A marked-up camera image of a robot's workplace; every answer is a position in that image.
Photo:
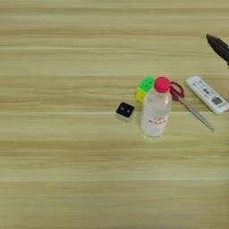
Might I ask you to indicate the white remote control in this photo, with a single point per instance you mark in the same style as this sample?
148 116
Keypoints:
207 94

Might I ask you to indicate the small black square white-based device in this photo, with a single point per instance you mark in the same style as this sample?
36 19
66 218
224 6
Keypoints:
125 110

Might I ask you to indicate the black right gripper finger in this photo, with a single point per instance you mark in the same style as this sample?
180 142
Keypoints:
220 47

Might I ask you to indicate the green yellow red puzzle cube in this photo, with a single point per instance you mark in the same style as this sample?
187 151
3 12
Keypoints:
144 88

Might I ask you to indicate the clear water bottle red cap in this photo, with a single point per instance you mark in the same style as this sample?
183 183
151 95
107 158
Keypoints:
155 116

